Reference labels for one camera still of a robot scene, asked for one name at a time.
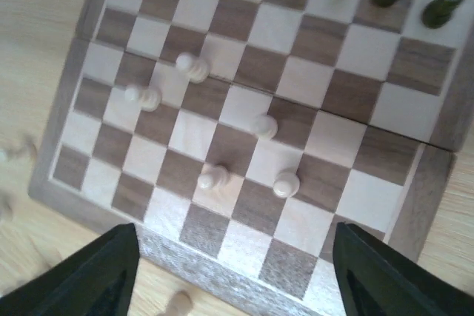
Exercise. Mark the white pawn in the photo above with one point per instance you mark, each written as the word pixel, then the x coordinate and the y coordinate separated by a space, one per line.
pixel 264 127
pixel 195 69
pixel 213 177
pixel 146 97
pixel 286 184

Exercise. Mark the dark pawn advanced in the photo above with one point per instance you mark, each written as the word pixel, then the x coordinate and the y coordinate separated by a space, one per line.
pixel 438 12

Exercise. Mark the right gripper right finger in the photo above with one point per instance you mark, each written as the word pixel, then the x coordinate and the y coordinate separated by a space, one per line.
pixel 374 279

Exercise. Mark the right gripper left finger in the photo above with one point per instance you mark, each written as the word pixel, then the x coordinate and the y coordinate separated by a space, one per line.
pixel 96 280

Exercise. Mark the wooden chess board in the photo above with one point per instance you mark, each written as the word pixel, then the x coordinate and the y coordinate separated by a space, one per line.
pixel 370 104

